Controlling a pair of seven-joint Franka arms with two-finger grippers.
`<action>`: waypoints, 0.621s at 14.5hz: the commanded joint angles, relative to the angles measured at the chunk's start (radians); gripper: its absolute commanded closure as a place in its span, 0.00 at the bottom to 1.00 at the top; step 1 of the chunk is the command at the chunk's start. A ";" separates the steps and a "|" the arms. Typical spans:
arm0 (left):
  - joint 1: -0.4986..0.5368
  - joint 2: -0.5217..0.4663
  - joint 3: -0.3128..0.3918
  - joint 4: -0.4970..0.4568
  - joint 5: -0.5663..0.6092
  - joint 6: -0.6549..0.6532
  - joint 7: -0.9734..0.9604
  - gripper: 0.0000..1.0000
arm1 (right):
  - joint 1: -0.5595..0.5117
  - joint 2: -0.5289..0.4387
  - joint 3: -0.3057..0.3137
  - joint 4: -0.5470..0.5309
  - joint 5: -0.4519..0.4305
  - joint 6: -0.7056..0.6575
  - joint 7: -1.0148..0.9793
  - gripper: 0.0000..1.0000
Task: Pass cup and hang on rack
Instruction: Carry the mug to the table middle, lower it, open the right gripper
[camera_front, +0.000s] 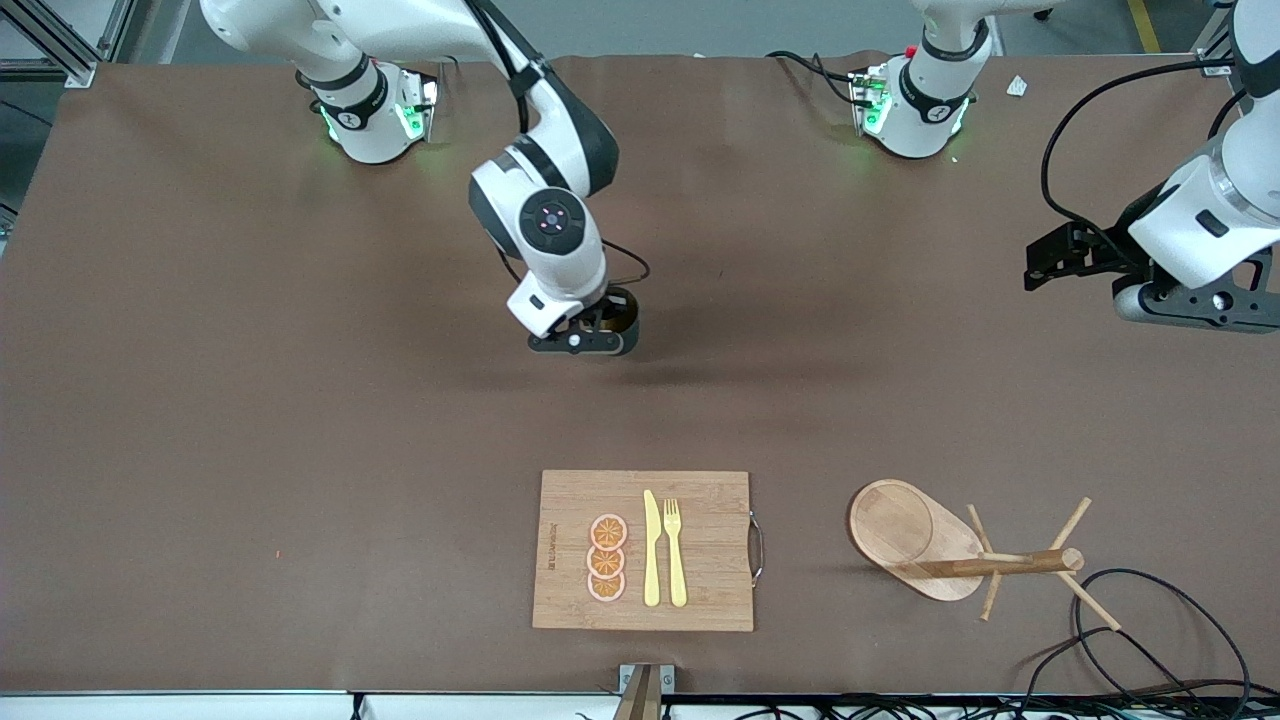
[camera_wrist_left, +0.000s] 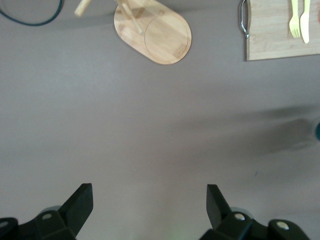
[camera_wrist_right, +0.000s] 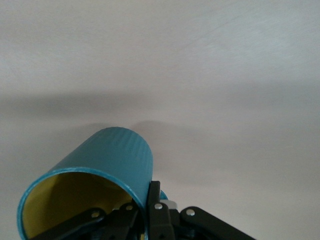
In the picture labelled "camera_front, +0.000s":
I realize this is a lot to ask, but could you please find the dark teal cup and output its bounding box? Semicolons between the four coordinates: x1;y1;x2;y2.
604;287;642;357

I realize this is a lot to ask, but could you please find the wooden cup rack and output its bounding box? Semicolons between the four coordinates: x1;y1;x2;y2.
848;479;1122;633

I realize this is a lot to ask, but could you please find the yellow plastic knife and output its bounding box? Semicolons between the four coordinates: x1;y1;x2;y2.
643;489;662;608

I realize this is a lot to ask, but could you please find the yellow plastic fork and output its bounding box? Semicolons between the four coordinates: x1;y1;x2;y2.
664;498;689;609

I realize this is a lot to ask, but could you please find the bamboo cutting board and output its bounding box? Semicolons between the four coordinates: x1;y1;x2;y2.
531;470;766;633

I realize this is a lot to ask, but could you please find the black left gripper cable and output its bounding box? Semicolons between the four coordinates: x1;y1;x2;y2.
1040;58;1246;263

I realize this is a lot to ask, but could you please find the aluminium frame profile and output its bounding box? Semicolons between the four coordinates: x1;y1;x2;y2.
1190;0;1241;78
0;0;136;89

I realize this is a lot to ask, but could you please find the black arm base cable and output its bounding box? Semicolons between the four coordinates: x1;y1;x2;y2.
768;50;863;106

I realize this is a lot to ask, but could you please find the black looped cable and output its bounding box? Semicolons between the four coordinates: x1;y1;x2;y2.
1073;568;1253;706

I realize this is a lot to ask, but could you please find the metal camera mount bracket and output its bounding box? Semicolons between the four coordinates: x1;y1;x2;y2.
612;663;676;720

